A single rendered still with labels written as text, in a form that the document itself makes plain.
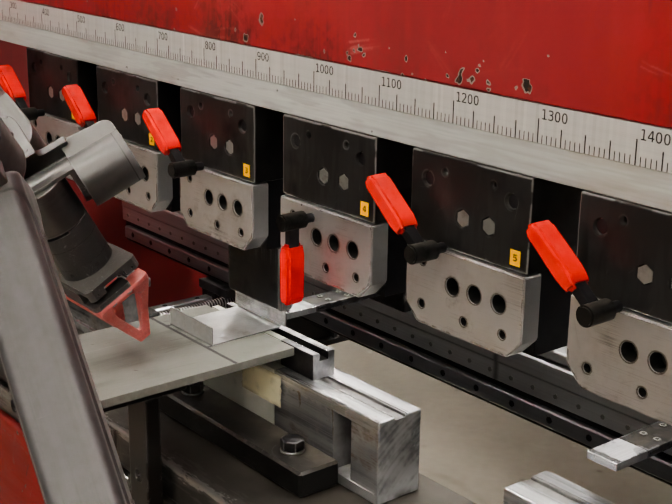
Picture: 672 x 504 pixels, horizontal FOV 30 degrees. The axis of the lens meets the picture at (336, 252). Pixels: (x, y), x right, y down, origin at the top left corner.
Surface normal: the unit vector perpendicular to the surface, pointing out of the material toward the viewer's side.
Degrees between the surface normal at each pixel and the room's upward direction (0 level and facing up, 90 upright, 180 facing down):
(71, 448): 56
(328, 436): 90
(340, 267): 90
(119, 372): 0
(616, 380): 90
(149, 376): 0
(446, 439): 0
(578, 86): 90
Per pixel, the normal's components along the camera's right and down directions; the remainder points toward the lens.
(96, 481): 0.04, -0.29
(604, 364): -0.78, 0.18
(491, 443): 0.01, -0.96
